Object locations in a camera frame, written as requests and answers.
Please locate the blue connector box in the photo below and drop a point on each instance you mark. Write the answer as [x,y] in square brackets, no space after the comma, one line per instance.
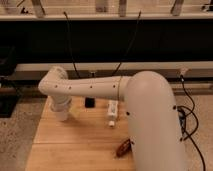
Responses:
[182,120]

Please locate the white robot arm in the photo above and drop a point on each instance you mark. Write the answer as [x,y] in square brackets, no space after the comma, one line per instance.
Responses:
[153,121]

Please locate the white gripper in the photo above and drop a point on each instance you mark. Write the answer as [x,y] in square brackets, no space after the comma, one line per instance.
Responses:
[61,103]

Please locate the white ceramic cup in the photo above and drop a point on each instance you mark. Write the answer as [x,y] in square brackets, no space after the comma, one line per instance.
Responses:
[61,114]

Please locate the black smartphone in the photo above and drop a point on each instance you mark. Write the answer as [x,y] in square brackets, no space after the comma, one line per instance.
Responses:
[89,102]

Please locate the wall power outlet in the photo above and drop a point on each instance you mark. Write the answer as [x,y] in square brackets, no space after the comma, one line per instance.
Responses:
[92,74]

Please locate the brown oblong object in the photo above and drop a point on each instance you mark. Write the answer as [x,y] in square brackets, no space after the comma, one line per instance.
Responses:
[123,148]

